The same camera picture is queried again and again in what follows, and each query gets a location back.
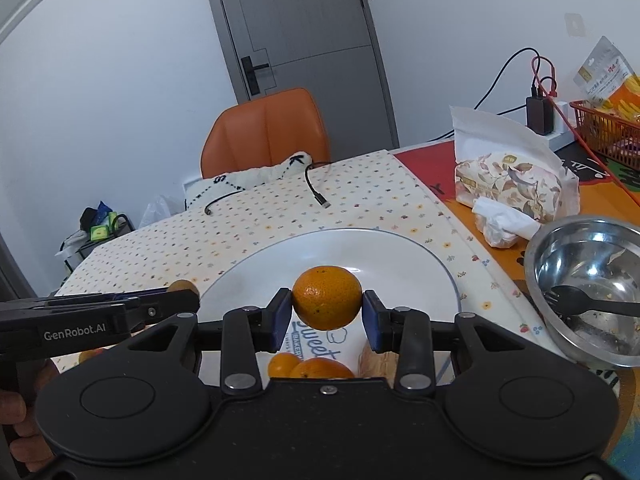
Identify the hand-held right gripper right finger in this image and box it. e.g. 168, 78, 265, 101
362, 289, 531, 392

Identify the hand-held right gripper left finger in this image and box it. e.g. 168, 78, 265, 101
125, 287, 294, 395

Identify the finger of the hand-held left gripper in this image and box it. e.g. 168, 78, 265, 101
125, 289, 201, 334
45, 288, 171, 307

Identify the brown kiwi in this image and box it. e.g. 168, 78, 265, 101
166, 280, 201, 301

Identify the large orange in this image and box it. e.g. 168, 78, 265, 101
292, 265, 363, 331
289, 357, 357, 380

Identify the white plate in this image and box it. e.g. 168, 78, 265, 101
196, 228, 462, 387

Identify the person's left hand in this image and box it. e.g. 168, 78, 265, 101
0, 360, 61, 476

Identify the floral tablecloth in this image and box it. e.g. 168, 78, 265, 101
52, 149, 568, 386

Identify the green packet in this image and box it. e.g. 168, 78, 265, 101
90, 202, 118, 241

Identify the black metal rack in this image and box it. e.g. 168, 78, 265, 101
55, 212, 136, 281

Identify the clear plastic bag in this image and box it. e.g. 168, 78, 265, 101
137, 195, 186, 231

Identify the white cushion with black stitching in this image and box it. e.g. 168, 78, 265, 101
183, 151, 315, 211

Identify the crumpled white tissue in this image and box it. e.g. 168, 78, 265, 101
471, 196, 543, 249

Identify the orange chair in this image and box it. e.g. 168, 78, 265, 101
200, 87, 332, 179

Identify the floral tissue pack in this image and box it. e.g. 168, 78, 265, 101
448, 105, 581, 224

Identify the black plastic fork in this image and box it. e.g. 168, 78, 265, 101
545, 285, 640, 319

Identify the steel bowl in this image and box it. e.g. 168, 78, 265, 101
523, 216, 640, 367

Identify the black charger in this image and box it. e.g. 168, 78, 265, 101
525, 85, 556, 136

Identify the white power strip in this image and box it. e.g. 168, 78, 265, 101
547, 101, 583, 151

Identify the grey door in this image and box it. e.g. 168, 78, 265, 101
200, 0, 401, 150

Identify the red plastic basket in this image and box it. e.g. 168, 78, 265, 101
569, 99, 640, 171

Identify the beige snack bag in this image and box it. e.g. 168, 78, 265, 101
572, 36, 632, 106

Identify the orange snack bag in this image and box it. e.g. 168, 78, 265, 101
602, 75, 640, 123

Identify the black door handle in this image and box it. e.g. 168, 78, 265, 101
241, 56, 273, 96

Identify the red cable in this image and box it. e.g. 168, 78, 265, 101
530, 56, 640, 196

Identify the black charger cable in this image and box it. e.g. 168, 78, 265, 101
422, 48, 543, 142

